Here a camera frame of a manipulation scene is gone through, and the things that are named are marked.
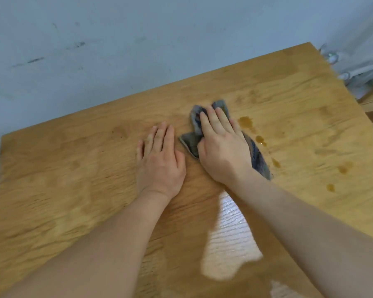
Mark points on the person's right hand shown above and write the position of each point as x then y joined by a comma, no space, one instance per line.
223,152

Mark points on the grey striped cleaning cloth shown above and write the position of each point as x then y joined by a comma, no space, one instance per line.
191,145

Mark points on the person's right forearm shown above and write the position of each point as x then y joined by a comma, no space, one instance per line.
298,232

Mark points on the person's left hand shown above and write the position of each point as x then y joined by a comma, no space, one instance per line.
160,170

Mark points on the white wall pipe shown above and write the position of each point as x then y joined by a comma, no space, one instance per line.
351,71

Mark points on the person's left forearm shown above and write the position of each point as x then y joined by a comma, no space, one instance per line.
90,245

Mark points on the wooden table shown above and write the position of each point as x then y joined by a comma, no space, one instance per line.
65,167

